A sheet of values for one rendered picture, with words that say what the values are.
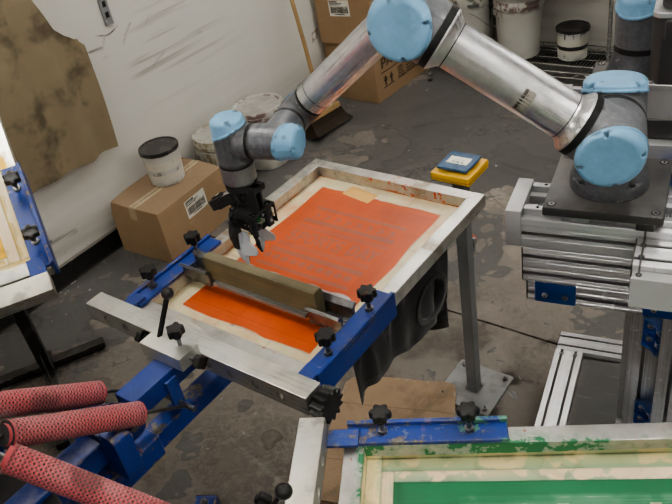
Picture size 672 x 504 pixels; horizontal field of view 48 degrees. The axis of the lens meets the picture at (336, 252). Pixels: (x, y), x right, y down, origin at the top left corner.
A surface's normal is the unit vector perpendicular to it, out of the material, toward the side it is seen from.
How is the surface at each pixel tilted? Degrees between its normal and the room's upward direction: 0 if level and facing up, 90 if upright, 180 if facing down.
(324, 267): 0
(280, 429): 0
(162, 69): 90
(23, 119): 88
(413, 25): 86
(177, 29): 90
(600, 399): 0
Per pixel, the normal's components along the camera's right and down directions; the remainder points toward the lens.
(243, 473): -0.15, -0.81
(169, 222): 0.83, 0.21
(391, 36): -0.41, 0.52
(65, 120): 0.43, 0.47
